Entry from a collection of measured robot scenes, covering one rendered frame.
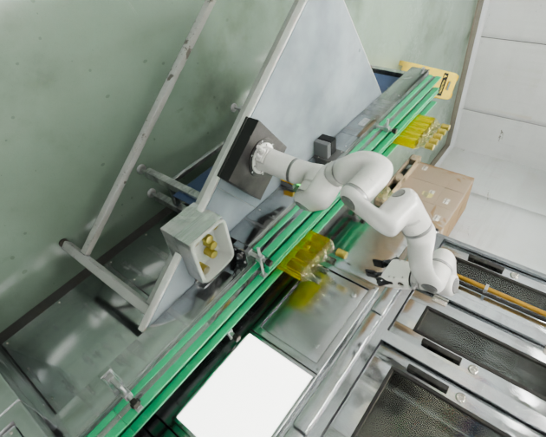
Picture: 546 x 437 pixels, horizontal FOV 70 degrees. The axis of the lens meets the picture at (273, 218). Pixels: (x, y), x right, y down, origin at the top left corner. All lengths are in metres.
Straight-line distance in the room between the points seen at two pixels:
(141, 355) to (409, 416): 0.95
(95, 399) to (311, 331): 0.80
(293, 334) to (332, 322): 0.17
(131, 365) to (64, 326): 0.60
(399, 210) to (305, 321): 0.75
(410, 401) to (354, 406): 0.20
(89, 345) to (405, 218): 1.41
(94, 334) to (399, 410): 1.28
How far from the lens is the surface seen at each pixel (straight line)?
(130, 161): 1.92
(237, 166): 1.44
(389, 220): 1.07
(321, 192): 1.23
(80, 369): 1.87
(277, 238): 1.60
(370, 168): 1.13
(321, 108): 1.95
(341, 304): 1.70
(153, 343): 1.53
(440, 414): 1.60
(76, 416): 1.52
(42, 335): 2.07
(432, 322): 1.76
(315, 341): 1.62
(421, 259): 1.18
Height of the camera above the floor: 1.71
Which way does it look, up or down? 31 degrees down
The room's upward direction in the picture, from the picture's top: 115 degrees clockwise
